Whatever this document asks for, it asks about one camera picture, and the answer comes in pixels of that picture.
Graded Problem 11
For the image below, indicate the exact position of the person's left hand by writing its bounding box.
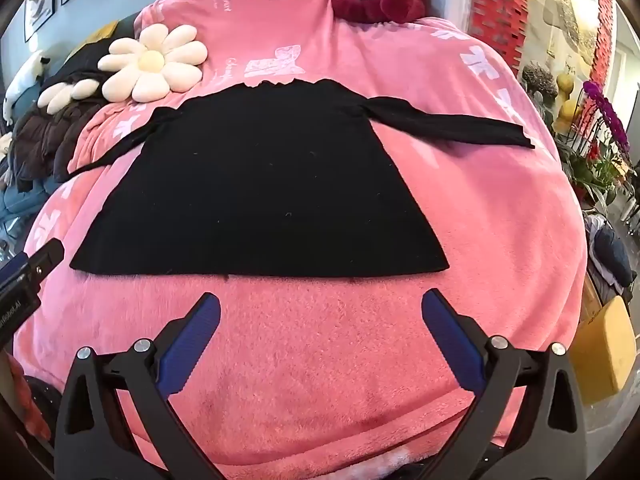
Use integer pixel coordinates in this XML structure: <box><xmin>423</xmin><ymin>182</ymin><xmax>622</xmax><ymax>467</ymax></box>
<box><xmin>0</xmin><ymin>350</ymin><xmax>52</xmax><ymax>438</ymax></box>

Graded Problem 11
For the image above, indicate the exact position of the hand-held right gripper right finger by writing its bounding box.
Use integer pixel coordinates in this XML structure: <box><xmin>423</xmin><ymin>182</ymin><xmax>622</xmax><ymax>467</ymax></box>
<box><xmin>421</xmin><ymin>288</ymin><xmax>588</xmax><ymax>480</ymax></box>

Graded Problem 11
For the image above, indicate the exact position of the pink printed fleece blanket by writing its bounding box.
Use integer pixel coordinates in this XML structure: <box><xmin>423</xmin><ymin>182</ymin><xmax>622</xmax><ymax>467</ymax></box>
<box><xmin>12</xmin><ymin>0</ymin><xmax>588</xmax><ymax>480</ymax></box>

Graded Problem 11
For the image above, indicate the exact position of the dried flower bunch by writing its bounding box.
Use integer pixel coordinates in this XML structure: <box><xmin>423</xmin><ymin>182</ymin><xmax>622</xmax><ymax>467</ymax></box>
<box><xmin>522</xmin><ymin>62</ymin><xmax>558</xmax><ymax>107</ymax></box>

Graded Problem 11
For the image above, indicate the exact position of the black cloth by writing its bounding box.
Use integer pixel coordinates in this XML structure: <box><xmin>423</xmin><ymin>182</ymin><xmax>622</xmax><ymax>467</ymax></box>
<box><xmin>45</xmin><ymin>40</ymin><xmax>123</xmax><ymax>86</ymax></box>

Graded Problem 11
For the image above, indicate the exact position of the large cream flower pillow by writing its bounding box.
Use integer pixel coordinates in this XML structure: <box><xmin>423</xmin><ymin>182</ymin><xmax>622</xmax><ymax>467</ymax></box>
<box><xmin>97</xmin><ymin>24</ymin><xmax>208</xmax><ymax>104</ymax></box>

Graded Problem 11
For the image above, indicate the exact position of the yellow gourd ornament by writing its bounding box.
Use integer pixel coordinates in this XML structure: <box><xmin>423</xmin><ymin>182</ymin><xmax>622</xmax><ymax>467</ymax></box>
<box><xmin>555</xmin><ymin>72</ymin><xmax>585</xmax><ymax>133</ymax></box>

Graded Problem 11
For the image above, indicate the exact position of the white plush toy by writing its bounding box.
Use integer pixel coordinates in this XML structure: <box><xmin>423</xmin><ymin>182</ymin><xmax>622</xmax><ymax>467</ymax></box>
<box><xmin>2</xmin><ymin>55</ymin><xmax>51</xmax><ymax>123</ymax></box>

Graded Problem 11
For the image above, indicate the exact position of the yellow stool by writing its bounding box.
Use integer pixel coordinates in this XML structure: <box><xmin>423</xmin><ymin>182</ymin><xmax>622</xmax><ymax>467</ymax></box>
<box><xmin>570</xmin><ymin>296</ymin><xmax>638</xmax><ymax>406</ymax></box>

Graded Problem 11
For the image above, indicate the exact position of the dark blue cloth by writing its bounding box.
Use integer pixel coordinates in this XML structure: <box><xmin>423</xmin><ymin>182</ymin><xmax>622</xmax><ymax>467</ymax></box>
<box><xmin>592</xmin><ymin>230</ymin><xmax>635</xmax><ymax>291</ymax></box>

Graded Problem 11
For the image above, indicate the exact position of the small cream flower pillow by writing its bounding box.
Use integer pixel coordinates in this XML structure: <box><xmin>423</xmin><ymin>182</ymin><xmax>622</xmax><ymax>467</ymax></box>
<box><xmin>37</xmin><ymin>79</ymin><xmax>106</xmax><ymax>112</ymax></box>

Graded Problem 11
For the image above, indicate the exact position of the red flowering plant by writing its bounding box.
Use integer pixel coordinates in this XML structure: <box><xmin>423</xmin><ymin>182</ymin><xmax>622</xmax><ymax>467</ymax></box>
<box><xmin>562</xmin><ymin>137</ymin><xmax>628</xmax><ymax>203</ymax></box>

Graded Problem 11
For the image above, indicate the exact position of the black long-sleeved sweater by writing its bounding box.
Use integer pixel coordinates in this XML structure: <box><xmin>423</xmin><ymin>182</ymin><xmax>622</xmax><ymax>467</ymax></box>
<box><xmin>67</xmin><ymin>78</ymin><xmax>536</xmax><ymax>277</ymax></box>

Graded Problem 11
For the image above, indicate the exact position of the dark brown padded jacket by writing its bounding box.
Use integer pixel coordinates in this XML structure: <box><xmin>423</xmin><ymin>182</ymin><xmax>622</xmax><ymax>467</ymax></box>
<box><xmin>10</xmin><ymin>77</ymin><xmax>108</xmax><ymax>193</ymax></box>

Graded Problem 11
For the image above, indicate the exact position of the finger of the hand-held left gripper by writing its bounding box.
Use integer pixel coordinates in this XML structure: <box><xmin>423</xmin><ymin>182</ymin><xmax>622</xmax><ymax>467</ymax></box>
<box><xmin>25</xmin><ymin>239</ymin><xmax>65</xmax><ymax>274</ymax></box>

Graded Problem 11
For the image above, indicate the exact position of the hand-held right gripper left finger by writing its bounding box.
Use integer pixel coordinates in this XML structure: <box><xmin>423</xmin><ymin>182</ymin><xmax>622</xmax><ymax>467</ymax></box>
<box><xmin>54</xmin><ymin>291</ymin><xmax>223</xmax><ymax>480</ymax></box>

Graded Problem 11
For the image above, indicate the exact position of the yellow cushion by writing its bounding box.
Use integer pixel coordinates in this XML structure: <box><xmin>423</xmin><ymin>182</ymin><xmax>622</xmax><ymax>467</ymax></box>
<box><xmin>82</xmin><ymin>21</ymin><xmax>120</xmax><ymax>45</ymax></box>

